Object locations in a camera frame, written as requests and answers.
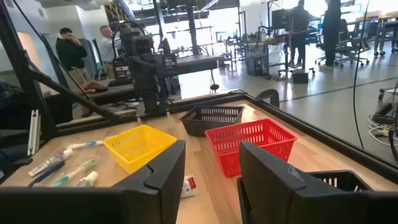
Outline red white toothpaste tube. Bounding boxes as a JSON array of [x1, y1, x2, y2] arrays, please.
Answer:
[[180, 174, 200, 199]]

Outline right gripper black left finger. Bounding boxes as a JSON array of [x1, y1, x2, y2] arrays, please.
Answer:
[[0, 139, 187, 224]]

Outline wrapped green toothbrush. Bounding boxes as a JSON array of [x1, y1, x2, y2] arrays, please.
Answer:
[[49, 157, 98, 188]]

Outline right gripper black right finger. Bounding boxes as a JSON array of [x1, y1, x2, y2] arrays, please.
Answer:
[[236, 141, 398, 224]]

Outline grey workbench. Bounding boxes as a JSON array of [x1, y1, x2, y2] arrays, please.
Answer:
[[225, 29, 292, 78]]

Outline white floor cables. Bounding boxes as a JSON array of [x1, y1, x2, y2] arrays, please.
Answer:
[[368, 116, 398, 147]]

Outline black desk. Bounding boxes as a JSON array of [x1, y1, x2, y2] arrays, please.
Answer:
[[45, 83, 139, 125]]

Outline black hanging cable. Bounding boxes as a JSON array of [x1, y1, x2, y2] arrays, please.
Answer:
[[352, 0, 371, 150]]

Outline black office chair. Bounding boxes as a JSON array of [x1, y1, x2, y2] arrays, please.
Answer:
[[315, 18, 371, 68]]

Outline silver aluminium bar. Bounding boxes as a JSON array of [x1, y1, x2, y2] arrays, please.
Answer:
[[27, 109, 41, 156]]

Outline black table clamp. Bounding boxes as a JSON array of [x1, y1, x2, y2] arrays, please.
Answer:
[[254, 88, 280, 109]]

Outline clear bags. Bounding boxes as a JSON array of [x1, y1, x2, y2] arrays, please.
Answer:
[[66, 140, 105, 151]]

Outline person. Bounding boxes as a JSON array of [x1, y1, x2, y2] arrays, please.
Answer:
[[289, 0, 311, 68], [98, 25, 124, 79], [320, 0, 342, 70], [55, 27, 91, 94]]

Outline black box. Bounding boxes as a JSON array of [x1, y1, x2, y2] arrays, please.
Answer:
[[292, 72, 310, 85]]

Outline purple toothpaste tube white cap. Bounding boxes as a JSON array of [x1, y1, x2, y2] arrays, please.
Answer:
[[27, 148, 74, 178]]

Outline black plastic basket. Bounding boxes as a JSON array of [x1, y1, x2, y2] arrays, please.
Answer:
[[306, 170, 373, 192], [179, 105, 245, 137]]

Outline blue disposable razor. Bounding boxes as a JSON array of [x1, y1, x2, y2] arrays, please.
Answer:
[[27, 161, 66, 188]]

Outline grey toothpaste tube white cap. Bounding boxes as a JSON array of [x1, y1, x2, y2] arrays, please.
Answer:
[[74, 170, 100, 189]]

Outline black monitor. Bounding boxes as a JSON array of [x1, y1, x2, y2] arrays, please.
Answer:
[[271, 8, 292, 31]]

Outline black aluminium rig frame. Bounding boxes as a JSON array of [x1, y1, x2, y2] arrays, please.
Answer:
[[0, 0, 398, 184]]

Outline red plastic basket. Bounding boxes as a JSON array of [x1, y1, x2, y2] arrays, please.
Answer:
[[204, 118, 298, 177]]

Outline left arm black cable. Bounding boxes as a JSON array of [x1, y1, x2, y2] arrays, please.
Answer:
[[111, 20, 147, 60]]

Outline yellow plastic basket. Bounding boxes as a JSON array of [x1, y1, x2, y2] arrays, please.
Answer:
[[103, 124, 178, 174]]

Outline black table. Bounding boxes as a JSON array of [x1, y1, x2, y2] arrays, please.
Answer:
[[167, 54, 225, 78]]

